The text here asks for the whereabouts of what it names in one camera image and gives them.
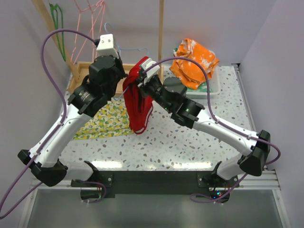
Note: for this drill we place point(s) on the wooden clothes rack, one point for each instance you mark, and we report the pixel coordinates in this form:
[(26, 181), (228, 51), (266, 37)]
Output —
[(97, 81)]

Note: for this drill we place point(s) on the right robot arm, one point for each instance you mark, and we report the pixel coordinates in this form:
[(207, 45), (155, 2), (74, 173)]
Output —
[(253, 147)]

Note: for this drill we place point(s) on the red trousers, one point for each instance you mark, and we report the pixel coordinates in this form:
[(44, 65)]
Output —
[(139, 108)]

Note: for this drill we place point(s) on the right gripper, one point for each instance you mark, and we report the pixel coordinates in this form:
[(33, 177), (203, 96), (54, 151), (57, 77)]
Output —
[(144, 85)]

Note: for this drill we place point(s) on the orange tie-dye trousers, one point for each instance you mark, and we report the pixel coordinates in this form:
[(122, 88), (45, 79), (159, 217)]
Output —
[(199, 62)]

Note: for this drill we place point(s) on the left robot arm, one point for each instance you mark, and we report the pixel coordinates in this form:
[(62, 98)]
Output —
[(43, 159)]

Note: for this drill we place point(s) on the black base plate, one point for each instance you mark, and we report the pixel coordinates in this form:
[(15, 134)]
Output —
[(108, 184)]

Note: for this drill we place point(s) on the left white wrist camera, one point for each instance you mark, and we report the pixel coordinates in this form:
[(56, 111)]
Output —
[(106, 46)]

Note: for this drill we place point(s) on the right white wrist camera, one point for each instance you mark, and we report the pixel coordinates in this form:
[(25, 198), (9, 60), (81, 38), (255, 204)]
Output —
[(148, 69)]

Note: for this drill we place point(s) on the pink wire hanger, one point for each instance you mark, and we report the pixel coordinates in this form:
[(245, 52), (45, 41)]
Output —
[(97, 16), (84, 24)]

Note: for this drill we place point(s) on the lemon print cloth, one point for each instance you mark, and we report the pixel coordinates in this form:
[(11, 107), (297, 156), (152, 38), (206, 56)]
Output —
[(110, 121)]

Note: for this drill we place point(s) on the green tie-dye trousers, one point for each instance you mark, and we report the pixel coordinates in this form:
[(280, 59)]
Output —
[(202, 88)]

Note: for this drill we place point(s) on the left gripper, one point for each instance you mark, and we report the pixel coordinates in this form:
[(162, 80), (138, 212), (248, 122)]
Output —
[(119, 62)]

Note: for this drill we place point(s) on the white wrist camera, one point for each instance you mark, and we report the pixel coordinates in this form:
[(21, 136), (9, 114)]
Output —
[(148, 69), (106, 46)]

